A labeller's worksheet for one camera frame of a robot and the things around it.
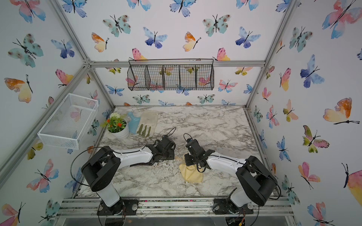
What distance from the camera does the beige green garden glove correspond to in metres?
1.05

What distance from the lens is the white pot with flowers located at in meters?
0.90

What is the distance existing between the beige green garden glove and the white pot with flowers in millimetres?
102
